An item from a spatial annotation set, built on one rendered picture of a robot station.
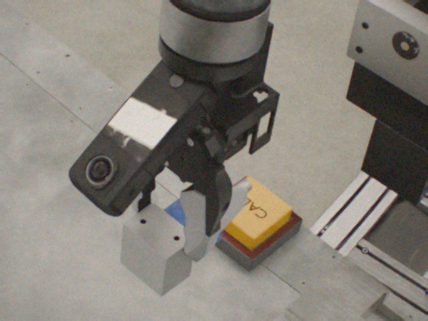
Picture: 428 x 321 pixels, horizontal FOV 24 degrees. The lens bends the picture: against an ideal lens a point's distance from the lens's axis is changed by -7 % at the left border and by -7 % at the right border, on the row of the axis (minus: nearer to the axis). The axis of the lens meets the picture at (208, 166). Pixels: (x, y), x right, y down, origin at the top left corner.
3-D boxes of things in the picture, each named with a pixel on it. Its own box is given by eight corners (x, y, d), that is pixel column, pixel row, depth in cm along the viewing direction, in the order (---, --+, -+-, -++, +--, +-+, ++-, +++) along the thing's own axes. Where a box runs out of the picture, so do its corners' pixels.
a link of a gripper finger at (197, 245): (260, 244, 87) (257, 155, 81) (211, 282, 83) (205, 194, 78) (232, 229, 88) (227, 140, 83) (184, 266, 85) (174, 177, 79)
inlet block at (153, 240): (222, 188, 96) (230, 146, 92) (263, 220, 94) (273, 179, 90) (119, 262, 88) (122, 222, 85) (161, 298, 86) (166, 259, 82)
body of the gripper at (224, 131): (272, 150, 82) (296, 35, 73) (196, 206, 77) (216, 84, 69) (200, 98, 85) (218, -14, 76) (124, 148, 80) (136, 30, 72)
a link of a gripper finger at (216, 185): (235, 236, 80) (230, 142, 75) (221, 246, 79) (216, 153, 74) (190, 211, 83) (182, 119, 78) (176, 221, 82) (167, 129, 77)
